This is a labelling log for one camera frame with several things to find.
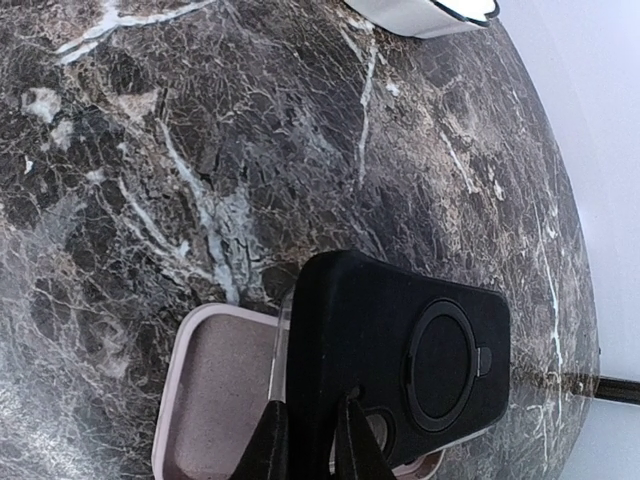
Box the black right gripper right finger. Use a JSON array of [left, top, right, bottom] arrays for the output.
[[331, 385, 395, 480]]

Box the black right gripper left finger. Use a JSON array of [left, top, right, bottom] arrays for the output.
[[243, 400, 289, 479]]

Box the black phone case with ring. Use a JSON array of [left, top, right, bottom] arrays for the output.
[[286, 251, 510, 465]]

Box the clear phone case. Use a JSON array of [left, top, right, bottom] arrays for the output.
[[268, 289, 294, 402]]

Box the pink phone case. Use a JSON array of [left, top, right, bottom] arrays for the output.
[[151, 304, 444, 480]]

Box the white scalloped ceramic bowl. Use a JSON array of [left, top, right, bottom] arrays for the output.
[[345, 0, 500, 39]]

